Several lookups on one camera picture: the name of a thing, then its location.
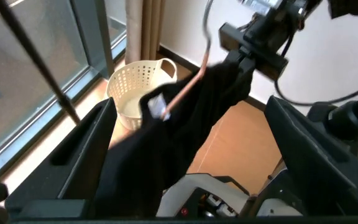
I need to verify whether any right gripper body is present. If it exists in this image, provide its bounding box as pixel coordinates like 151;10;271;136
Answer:
218;14;301;82

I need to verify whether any window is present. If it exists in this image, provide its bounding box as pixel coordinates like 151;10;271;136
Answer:
0;0;127;184

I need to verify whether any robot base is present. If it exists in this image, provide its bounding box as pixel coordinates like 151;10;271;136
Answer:
157;161;304;218

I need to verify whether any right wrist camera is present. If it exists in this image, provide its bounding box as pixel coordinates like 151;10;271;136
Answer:
237;0;315;19

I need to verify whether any black garment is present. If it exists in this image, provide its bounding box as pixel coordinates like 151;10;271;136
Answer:
93;60;254;218

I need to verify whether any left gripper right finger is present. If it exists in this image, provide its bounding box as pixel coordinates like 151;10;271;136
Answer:
264;95;358;218

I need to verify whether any pink clothes hanger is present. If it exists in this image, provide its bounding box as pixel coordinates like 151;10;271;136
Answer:
161;0;214;121

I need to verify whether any white laundry basket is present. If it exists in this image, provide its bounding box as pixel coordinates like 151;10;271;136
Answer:
106;58;179;131

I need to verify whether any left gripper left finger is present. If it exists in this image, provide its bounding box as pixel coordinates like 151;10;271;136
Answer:
4;96;118;218

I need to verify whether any beige curtain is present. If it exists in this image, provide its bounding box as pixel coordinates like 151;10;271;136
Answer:
124;0;167;65

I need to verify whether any black clothes rack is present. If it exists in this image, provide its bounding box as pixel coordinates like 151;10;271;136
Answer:
0;0;81;125

